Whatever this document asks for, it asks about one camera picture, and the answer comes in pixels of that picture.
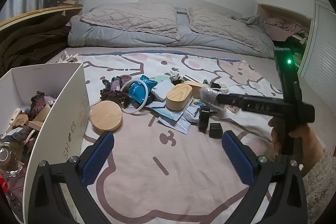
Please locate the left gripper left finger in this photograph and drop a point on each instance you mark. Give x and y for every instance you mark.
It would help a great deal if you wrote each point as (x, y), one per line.
(47, 203)

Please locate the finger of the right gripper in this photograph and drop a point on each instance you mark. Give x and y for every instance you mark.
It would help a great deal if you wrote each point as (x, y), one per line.
(237, 100)

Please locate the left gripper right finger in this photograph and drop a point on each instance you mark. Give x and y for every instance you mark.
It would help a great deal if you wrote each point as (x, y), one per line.
(288, 202)

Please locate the black small box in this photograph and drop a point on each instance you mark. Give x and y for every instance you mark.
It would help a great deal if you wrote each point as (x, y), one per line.
(215, 131)
(204, 116)

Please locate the purple crochet piece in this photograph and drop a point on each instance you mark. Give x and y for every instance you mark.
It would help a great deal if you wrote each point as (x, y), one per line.
(38, 102)

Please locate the person's right hand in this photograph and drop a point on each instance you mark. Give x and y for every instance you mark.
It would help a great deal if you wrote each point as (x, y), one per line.
(310, 150)

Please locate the bag of pink bits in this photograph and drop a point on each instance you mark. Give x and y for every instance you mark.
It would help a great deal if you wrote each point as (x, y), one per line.
(233, 109)

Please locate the clear plastic pill case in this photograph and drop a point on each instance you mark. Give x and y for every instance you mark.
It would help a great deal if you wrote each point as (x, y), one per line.
(209, 95)

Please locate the oval wooden box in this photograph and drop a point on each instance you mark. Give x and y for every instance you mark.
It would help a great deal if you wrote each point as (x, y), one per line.
(196, 87)
(178, 96)

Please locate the white louvered door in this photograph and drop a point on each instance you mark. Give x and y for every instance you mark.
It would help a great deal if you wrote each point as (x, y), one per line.
(318, 66)

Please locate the clear zip pouch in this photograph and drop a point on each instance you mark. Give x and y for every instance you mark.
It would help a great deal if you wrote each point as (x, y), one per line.
(180, 121)

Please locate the right beige quilted pillow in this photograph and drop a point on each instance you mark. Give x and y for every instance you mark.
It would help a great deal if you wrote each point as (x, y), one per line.
(206, 22)

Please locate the beige quilted pillow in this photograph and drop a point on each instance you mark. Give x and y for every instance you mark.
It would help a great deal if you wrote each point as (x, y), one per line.
(152, 18)
(206, 22)

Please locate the white cardboard shoe box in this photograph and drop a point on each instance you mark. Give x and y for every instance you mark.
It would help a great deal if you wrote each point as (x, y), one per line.
(62, 132)

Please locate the pink clothes pile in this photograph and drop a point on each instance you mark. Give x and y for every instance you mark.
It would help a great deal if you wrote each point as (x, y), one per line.
(279, 29)

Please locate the white square compact case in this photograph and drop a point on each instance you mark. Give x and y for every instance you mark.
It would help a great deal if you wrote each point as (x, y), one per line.
(161, 90)

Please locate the plain wooden block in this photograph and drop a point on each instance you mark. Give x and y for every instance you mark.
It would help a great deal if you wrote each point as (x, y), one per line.
(38, 121)

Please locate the engraved wooden block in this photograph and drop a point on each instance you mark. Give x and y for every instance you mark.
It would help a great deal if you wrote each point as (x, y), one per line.
(18, 119)

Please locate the blue foil packet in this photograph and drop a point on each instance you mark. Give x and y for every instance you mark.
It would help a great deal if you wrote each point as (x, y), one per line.
(137, 91)

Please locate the round wooden lid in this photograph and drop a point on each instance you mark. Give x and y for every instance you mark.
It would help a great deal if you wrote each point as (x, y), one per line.
(106, 116)

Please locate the left beige quilted pillow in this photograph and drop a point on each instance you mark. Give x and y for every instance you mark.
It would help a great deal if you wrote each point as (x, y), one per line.
(152, 18)

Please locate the dark brown crochet bundle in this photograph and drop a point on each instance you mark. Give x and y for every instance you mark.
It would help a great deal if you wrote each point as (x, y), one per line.
(112, 92)

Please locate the dark brown folded blanket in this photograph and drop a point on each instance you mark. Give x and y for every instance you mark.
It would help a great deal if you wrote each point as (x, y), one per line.
(35, 44)

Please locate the grey folded duvet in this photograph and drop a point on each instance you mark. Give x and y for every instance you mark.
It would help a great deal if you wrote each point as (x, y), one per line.
(83, 34)

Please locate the wooden shelf unit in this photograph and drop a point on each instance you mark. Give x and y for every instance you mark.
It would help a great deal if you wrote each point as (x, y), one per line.
(38, 13)

